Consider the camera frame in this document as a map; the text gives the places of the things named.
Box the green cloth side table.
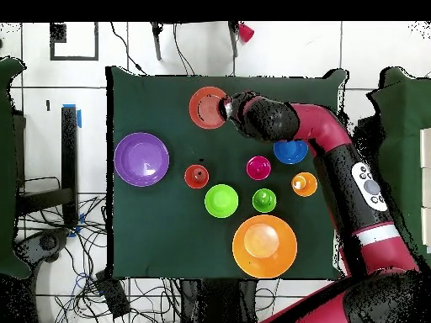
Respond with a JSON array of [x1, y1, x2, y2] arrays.
[[366, 66, 431, 267], [0, 56, 31, 280]]

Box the yellow cup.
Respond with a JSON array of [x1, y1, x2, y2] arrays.
[[290, 172, 318, 198]]

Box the pink cup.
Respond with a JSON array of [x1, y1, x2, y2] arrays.
[[246, 155, 272, 182]]

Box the white boxes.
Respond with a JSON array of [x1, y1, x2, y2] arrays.
[[418, 127, 431, 253]]

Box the dark green tablecloth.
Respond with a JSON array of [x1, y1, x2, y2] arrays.
[[105, 65, 349, 281]]

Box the orange cup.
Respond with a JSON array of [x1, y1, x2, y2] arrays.
[[184, 163, 210, 190]]

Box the gray black machine base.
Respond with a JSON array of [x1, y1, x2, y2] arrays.
[[14, 227, 72, 267]]

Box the long black beam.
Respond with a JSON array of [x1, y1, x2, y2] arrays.
[[61, 105, 79, 228]]

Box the orange bowl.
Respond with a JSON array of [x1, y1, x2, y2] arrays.
[[188, 86, 231, 130]]

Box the green cup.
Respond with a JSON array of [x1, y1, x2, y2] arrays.
[[252, 188, 279, 214]]

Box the purple bowl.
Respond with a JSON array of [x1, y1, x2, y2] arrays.
[[113, 131, 171, 188]]

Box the thin black cable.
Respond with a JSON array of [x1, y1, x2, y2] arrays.
[[173, 23, 196, 77], [109, 22, 147, 76]]

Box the green bowl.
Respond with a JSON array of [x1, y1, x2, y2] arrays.
[[204, 183, 240, 219]]

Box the black stand leg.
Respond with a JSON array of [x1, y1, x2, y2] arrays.
[[227, 21, 241, 58], [151, 22, 163, 61]]

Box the black square frame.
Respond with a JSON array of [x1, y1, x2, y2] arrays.
[[49, 22, 99, 61]]

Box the red cup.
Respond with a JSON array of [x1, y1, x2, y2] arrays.
[[237, 22, 256, 44]]

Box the large yellow bowl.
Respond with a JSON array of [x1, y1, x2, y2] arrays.
[[231, 214, 299, 279]]

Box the blue bowl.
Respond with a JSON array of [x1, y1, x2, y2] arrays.
[[273, 139, 310, 166]]

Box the short black beam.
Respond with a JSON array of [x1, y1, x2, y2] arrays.
[[16, 187, 73, 216]]

